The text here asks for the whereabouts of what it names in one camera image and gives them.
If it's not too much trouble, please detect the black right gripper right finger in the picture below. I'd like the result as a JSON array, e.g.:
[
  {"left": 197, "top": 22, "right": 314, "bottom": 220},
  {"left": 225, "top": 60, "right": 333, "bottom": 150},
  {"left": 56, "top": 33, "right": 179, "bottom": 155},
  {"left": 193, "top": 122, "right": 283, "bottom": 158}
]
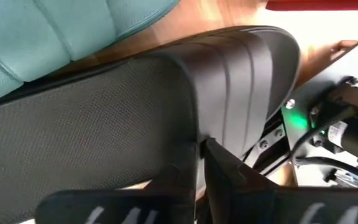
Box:
[{"left": 203, "top": 138, "right": 358, "bottom": 224}]

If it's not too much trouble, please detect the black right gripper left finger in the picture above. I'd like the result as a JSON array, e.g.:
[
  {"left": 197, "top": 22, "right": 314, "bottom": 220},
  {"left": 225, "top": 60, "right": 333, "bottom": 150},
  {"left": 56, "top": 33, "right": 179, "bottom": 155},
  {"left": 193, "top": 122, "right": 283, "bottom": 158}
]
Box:
[{"left": 34, "top": 142, "right": 199, "bottom": 224}]

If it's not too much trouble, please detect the red plastic bin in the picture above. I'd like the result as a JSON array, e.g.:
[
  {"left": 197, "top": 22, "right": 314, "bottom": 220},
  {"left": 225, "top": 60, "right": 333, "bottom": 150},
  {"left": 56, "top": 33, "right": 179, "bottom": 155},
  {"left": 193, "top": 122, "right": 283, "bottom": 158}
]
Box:
[{"left": 265, "top": 0, "right": 358, "bottom": 12}]

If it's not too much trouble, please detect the black cable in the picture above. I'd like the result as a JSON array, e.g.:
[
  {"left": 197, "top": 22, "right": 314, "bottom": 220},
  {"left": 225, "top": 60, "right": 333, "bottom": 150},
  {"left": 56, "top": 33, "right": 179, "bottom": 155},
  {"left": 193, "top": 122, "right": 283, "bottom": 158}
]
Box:
[{"left": 290, "top": 124, "right": 358, "bottom": 183}]

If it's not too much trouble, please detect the teal rubber slide sandal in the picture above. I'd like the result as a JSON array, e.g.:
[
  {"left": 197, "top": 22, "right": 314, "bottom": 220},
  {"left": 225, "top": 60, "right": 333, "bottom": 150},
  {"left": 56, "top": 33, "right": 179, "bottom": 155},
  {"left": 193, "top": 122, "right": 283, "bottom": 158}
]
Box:
[{"left": 0, "top": 0, "right": 180, "bottom": 108}]

